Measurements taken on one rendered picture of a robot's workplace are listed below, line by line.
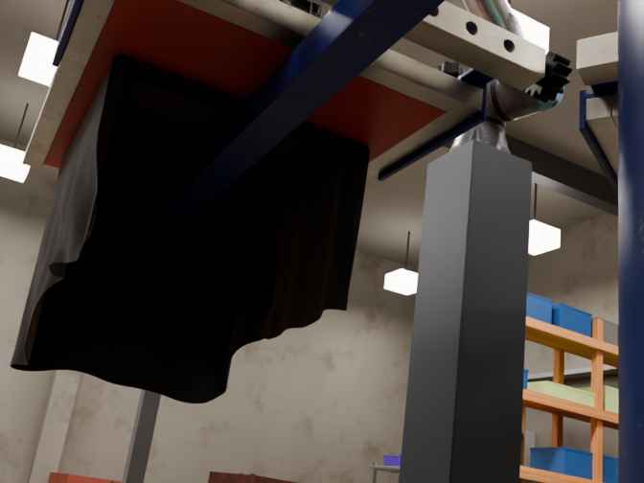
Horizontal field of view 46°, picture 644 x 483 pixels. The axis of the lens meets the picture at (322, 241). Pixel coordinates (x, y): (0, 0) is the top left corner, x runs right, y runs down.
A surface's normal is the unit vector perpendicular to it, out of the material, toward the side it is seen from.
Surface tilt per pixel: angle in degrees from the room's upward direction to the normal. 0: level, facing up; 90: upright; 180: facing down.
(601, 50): 90
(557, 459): 90
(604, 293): 90
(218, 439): 90
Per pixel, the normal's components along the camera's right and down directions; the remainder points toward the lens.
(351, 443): 0.48, -0.24
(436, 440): -0.87, -0.27
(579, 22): -0.13, 0.93
